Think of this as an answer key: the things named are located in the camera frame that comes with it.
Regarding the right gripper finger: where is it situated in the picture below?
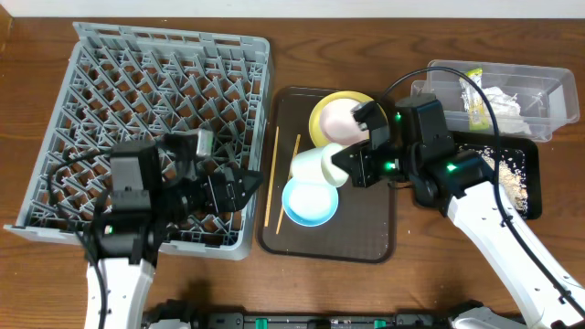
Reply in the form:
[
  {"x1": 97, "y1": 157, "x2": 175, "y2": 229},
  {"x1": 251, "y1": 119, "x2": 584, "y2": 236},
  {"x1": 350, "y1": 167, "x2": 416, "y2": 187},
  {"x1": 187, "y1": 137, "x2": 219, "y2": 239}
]
[
  {"x1": 331, "y1": 141, "x2": 369, "y2": 181},
  {"x1": 351, "y1": 101, "x2": 390, "y2": 149}
]

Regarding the pink bowl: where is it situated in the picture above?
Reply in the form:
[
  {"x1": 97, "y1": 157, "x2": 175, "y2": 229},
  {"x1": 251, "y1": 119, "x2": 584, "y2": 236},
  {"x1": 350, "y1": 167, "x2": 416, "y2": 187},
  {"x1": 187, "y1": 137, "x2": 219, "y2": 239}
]
[{"x1": 319, "y1": 99, "x2": 369, "y2": 146}]

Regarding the white plastic cup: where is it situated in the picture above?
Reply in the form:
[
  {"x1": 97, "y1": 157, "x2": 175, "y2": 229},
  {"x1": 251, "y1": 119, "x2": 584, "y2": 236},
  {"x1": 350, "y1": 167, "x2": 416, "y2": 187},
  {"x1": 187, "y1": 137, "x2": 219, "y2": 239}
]
[{"x1": 291, "y1": 143, "x2": 349, "y2": 187}]

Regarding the wooden chopstick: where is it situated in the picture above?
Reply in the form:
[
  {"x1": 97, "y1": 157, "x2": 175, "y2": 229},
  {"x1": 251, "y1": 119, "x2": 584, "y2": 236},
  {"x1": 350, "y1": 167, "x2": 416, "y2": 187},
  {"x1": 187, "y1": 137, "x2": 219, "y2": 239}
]
[
  {"x1": 275, "y1": 134, "x2": 302, "y2": 235},
  {"x1": 263, "y1": 126, "x2": 280, "y2": 228}
]

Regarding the light blue bowl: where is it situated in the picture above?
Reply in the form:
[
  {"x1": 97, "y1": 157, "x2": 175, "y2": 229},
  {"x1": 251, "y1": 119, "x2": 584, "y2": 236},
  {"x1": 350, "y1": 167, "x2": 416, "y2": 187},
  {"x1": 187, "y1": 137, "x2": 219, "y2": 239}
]
[{"x1": 282, "y1": 178, "x2": 339, "y2": 228}]

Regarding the green snack wrapper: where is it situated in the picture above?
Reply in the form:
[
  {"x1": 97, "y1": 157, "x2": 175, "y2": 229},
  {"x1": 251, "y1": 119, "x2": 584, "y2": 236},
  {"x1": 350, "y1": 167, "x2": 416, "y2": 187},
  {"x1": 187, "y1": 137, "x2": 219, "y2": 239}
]
[{"x1": 459, "y1": 78, "x2": 490, "y2": 131}]

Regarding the white paper napkin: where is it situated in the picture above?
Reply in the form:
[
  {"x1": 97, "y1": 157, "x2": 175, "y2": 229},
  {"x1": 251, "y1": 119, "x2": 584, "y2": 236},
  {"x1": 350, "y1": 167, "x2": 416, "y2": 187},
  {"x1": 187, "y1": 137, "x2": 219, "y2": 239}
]
[{"x1": 483, "y1": 87, "x2": 531, "y2": 134}]

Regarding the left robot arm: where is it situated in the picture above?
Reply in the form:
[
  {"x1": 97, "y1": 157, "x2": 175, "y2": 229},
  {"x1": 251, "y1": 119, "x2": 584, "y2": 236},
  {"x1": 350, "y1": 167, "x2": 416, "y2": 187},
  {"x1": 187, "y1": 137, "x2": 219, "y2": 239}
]
[{"x1": 82, "y1": 134, "x2": 263, "y2": 328}]

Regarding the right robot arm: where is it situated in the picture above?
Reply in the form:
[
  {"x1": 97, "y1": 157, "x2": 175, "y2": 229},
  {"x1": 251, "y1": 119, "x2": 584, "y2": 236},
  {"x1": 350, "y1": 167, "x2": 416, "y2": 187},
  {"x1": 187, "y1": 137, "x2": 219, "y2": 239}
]
[{"x1": 332, "y1": 94, "x2": 584, "y2": 328}]

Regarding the spilled rice food waste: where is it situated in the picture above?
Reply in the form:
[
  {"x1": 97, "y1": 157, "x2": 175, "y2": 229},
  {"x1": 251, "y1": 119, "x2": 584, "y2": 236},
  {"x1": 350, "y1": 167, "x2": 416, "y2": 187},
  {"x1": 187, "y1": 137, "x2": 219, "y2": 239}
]
[{"x1": 458, "y1": 143, "x2": 529, "y2": 218}]

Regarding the grey plastic dishwasher rack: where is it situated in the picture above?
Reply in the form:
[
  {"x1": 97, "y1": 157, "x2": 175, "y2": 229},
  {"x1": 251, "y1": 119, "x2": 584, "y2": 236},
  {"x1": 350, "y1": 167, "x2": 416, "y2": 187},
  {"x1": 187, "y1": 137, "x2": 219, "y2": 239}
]
[{"x1": 9, "y1": 23, "x2": 272, "y2": 260}]

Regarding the yellow round plate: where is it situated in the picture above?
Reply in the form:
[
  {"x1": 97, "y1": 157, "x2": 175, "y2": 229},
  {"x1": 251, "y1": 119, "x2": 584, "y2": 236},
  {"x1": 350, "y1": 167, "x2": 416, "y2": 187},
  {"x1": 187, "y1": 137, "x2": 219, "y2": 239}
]
[{"x1": 309, "y1": 90, "x2": 373, "y2": 147}]

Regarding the dark brown serving tray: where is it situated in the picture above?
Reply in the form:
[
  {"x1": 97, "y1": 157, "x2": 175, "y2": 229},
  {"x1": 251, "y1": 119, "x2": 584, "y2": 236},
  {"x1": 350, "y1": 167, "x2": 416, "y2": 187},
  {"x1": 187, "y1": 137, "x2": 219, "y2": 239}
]
[{"x1": 257, "y1": 87, "x2": 397, "y2": 263}]

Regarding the black rectangular tray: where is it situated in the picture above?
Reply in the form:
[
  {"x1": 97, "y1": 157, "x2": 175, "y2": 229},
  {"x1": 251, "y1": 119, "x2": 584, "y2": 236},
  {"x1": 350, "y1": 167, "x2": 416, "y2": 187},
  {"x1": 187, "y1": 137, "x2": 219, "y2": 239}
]
[{"x1": 453, "y1": 132, "x2": 542, "y2": 220}]

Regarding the clear plastic bin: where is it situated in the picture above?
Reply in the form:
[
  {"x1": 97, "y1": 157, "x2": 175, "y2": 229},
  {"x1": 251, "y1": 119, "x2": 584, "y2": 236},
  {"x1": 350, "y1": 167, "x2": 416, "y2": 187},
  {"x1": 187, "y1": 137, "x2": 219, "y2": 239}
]
[{"x1": 410, "y1": 59, "x2": 580, "y2": 142}]

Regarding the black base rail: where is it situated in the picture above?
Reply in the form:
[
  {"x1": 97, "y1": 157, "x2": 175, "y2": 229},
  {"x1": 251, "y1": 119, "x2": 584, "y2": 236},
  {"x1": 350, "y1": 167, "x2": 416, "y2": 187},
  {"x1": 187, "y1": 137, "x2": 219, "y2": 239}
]
[{"x1": 141, "y1": 299, "x2": 527, "y2": 329}]

